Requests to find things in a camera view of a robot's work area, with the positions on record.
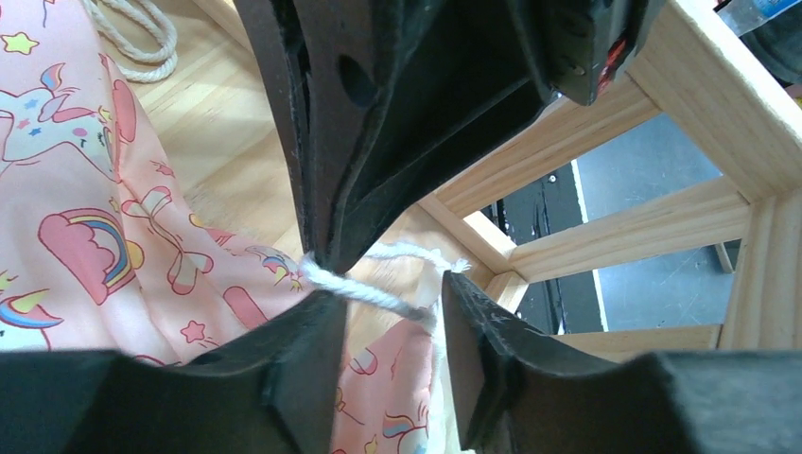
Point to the pink patterned bed cushion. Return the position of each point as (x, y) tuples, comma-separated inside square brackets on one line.
[(100, 252)]

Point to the wooden pet bed frame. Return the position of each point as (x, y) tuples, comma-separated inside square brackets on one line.
[(214, 120)]

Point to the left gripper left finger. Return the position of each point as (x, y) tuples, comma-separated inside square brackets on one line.
[(270, 391)]

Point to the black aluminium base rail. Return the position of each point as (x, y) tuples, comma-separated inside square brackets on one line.
[(542, 219)]

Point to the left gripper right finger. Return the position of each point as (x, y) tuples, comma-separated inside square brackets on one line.
[(516, 390)]

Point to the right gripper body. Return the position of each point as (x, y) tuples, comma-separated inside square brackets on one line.
[(578, 48)]

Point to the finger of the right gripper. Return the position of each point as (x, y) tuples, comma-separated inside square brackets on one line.
[(403, 96), (295, 44)]

